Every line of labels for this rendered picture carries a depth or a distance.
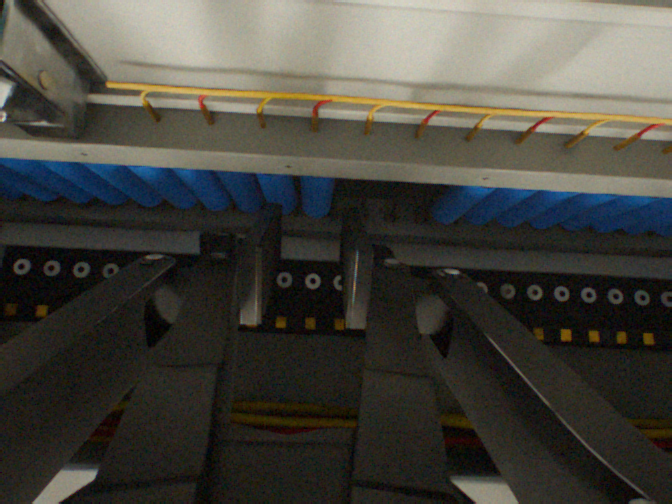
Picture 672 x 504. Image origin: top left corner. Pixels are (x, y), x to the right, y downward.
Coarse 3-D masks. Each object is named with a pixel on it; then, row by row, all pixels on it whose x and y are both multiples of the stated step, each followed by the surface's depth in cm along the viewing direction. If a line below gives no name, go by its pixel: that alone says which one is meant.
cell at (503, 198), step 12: (492, 192) 21; (504, 192) 20; (516, 192) 19; (528, 192) 19; (480, 204) 22; (492, 204) 21; (504, 204) 21; (468, 216) 24; (480, 216) 23; (492, 216) 23
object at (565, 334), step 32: (32, 256) 28; (64, 256) 28; (96, 256) 28; (128, 256) 28; (192, 256) 28; (0, 288) 27; (32, 288) 28; (64, 288) 28; (288, 288) 28; (320, 288) 28; (544, 288) 29; (576, 288) 29; (608, 288) 29; (640, 288) 30; (0, 320) 27; (32, 320) 27; (288, 320) 28; (320, 320) 28; (544, 320) 29; (576, 320) 29; (608, 320) 29; (640, 320) 29
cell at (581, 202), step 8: (568, 200) 21; (576, 200) 21; (584, 200) 20; (592, 200) 20; (600, 200) 19; (608, 200) 19; (552, 208) 22; (560, 208) 22; (568, 208) 21; (576, 208) 21; (584, 208) 21; (536, 216) 24; (544, 216) 23; (552, 216) 23; (560, 216) 22; (568, 216) 22; (536, 224) 25; (544, 224) 24; (552, 224) 24
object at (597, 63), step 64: (64, 0) 11; (128, 0) 11; (192, 0) 11; (256, 0) 11; (320, 0) 11; (384, 0) 11; (448, 0) 11; (512, 0) 11; (576, 0) 11; (640, 0) 11; (128, 64) 14; (192, 64) 14; (256, 64) 14; (320, 64) 13; (384, 64) 13; (448, 64) 13; (512, 64) 13; (576, 64) 13; (640, 64) 13; (320, 256) 28; (448, 256) 29; (512, 256) 29; (576, 256) 29; (640, 256) 29
